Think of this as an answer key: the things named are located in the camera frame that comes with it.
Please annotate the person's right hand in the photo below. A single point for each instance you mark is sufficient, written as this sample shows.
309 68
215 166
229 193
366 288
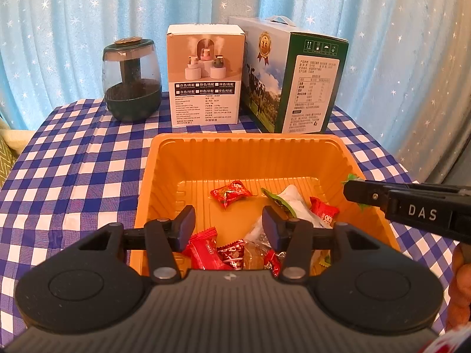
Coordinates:
461 286

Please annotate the dark green humidifier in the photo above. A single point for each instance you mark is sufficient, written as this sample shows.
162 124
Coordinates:
132 95

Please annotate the white green snack packet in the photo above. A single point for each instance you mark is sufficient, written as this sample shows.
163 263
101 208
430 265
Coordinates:
294 200

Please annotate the green milk carton box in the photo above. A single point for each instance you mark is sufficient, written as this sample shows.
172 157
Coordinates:
312 88

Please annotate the red snack packet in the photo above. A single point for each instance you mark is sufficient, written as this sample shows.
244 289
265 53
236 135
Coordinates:
323 211
204 252

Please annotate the red white patterned clothing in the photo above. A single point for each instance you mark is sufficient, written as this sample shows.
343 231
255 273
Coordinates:
452 343

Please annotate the green zigzag cushion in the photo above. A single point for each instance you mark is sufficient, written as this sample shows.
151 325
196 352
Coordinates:
5 165

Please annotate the blue white checked tablecloth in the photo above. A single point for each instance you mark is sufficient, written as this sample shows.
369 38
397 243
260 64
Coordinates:
73 172

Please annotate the green candy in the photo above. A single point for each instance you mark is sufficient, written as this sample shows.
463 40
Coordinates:
354 177

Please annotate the orange plastic tray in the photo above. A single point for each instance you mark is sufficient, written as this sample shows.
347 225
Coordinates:
257 158

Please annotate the dark red candy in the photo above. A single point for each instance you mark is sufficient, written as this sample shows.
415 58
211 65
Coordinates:
231 253

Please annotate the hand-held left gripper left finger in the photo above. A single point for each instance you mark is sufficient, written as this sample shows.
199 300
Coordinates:
187 224

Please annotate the yellow candy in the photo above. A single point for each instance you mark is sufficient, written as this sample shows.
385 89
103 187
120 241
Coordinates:
254 259

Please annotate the blue star curtain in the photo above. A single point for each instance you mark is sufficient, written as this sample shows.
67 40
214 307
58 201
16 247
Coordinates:
73 7

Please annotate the light green sofa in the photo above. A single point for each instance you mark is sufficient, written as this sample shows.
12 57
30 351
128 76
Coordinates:
14 138

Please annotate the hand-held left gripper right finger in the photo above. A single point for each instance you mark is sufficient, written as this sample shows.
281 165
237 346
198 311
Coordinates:
270 224

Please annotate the white humidifier carton box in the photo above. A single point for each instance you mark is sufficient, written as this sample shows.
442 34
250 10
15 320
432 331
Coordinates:
206 81

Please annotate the grey curtain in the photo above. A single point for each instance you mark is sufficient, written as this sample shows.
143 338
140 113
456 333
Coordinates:
460 136

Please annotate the grey sesame cake packet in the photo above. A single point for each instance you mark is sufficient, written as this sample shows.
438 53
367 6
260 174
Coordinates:
257 233

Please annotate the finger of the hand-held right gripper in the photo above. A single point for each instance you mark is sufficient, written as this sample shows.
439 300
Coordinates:
364 192

